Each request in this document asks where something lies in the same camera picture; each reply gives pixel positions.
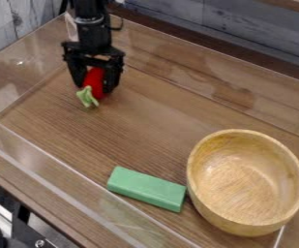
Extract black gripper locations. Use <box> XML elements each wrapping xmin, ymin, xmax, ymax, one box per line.
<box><xmin>61</xmin><ymin>42</ymin><xmax>125</xmax><ymax>94</ymax></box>

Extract red plush strawberry toy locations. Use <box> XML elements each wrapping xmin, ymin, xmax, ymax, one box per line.
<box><xmin>76</xmin><ymin>68</ymin><xmax>105</xmax><ymax>108</ymax></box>

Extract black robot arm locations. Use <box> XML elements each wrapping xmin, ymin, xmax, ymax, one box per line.
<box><xmin>61</xmin><ymin>0</ymin><xmax>125</xmax><ymax>94</ymax></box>

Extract clear acrylic tray walls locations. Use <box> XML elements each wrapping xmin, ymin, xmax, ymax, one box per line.
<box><xmin>0</xmin><ymin>19</ymin><xmax>299</xmax><ymax>248</ymax></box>

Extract green rectangular block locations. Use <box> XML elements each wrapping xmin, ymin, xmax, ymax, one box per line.
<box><xmin>106</xmin><ymin>167</ymin><xmax>186</xmax><ymax>212</ymax></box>

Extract wooden bowl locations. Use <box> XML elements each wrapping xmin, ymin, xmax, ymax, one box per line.
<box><xmin>186</xmin><ymin>129</ymin><xmax>299</xmax><ymax>237</ymax></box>

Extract black device with knob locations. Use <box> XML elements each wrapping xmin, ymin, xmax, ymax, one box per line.
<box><xmin>0</xmin><ymin>225</ymin><xmax>57</xmax><ymax>248</ymax></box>

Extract clear acrylic corner bracket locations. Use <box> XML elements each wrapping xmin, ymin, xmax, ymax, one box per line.
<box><xmin>64</xmin><ymin>13</ymin><xmax>78</xmax><ymax>42</ymax></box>

